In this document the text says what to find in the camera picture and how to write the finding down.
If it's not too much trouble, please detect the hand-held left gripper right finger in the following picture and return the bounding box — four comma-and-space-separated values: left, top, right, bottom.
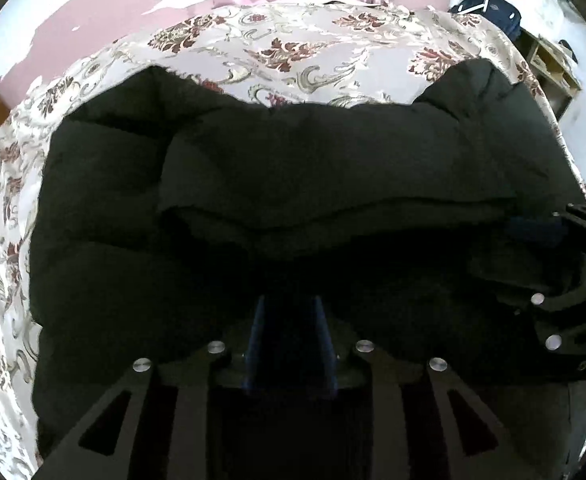
313, 295, 548, 480

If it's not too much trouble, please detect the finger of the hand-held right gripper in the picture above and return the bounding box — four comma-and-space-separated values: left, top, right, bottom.
517, 270, 586, 357
510, 203, 586, 262

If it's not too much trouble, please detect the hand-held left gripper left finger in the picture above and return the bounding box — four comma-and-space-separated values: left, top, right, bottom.
33, 295, 269, 480

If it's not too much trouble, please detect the black jacket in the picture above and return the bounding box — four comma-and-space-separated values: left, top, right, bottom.
28, 57, 586, 480

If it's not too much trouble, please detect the wooden shelf desk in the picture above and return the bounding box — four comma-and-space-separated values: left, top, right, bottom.
515, 27, 584, 122

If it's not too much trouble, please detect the dark blue backpack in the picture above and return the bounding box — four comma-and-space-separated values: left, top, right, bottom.
448, 0, 524, 42

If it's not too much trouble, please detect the floral bedspread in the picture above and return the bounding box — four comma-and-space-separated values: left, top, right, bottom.
0, 0, 586, 471

